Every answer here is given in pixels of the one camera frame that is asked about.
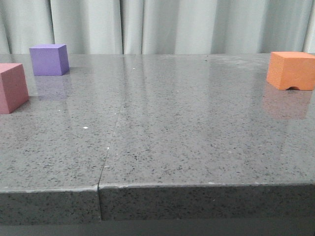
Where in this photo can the orange foam block with notch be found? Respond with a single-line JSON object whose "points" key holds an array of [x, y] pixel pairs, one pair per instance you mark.
{"points": [[291, 70]]}

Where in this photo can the grey-green curtain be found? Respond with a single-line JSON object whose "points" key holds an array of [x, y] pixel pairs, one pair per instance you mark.
{"points": [[158, 26]]}

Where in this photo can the purple foam cube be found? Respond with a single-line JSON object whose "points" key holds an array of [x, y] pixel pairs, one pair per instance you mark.
{"points": [[49, 59]]}

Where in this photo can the pink foam cube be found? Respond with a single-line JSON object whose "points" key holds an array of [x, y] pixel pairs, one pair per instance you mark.
{"points": [[13, 87]]}

